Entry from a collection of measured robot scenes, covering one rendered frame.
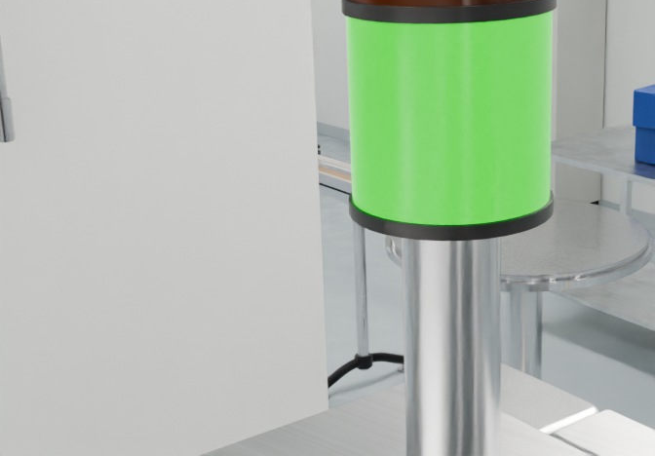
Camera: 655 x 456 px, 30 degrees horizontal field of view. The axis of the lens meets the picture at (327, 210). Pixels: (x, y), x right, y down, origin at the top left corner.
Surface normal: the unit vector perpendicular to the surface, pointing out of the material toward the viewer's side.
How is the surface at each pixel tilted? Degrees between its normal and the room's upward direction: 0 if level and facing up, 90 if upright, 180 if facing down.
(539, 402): 0
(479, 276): 90
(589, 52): 90
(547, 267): 0
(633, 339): 0
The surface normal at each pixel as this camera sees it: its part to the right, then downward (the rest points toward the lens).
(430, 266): -0.53, 0.26
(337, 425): -0.04, -0.95
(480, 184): 0.22, 0.28
